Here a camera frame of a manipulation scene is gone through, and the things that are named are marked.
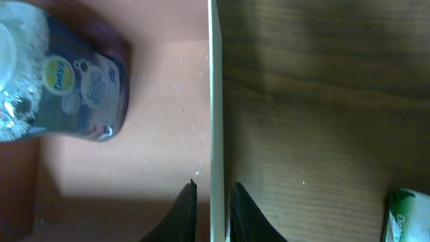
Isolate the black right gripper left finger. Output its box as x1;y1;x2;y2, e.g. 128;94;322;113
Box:
140;179;198;242

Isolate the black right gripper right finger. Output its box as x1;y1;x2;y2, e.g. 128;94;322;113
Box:
230;182;288;242

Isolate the cream box with pink inside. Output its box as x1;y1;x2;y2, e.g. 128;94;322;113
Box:
1;0;224;241

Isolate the green Dettol soap box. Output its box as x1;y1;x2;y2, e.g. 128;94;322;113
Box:
382;188;429;242

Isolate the clear blue soap pump bottle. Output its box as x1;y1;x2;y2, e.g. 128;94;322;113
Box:
1;1;129;142

